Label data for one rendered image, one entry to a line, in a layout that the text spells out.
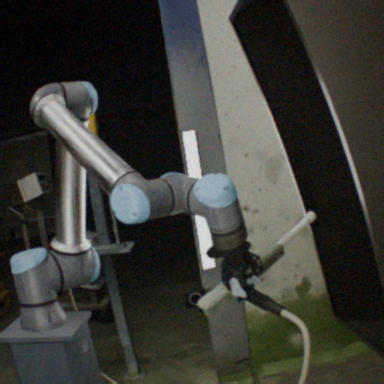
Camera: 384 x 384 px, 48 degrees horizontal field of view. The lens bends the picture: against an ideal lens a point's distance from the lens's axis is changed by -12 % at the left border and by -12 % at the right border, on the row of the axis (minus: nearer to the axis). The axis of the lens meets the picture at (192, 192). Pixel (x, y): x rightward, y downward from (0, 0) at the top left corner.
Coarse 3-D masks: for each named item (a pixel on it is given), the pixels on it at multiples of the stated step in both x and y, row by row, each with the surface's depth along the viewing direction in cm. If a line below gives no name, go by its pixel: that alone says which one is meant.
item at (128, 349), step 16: (96, 192) 241; (96, 208) 241; (96, 224) 241; (112, 256) 243; (112, 272) 243; (112, 288) 243; (112, 304) 244; (128, 336) 245; (128, 352) 245; (128, 368) 246
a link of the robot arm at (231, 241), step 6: (210, 234) 117; (234, 234) 113; (240, 234) 114; (246, 234) 117; (216, 240) 115; (222, 240) 114; (228, 240) 114; (234, 240) 114; (240, 240) 115; (216, 246) 117; (222, 246) 115; (228, 246) 115; (234, 246) 115
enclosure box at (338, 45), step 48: (240, 0) 138; (288, 0) 103; (336, 0) 104; (288, 48) 164; (336, 48) 104; (288, 96) 164; (336, 96) 105; (288, 144) 165; (336, 144) 166; (336, 192) 167; (336, 240) 168; (336, 288) 169
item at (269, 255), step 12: (312, 216) 147; (300, 228) 145; (288, 240) 142; (264, 252) 137; (276, 252) 137; (264, 264) 135; (216, 288) 130; (252, 288) 127; (204, 300) 127; (216, 300) 126; (228, 300) 129; (240, 300) 130; (252, 300) 125; (264, 300) 122; (204, 312) 127; (216, 312) 128; (276, 312) 119
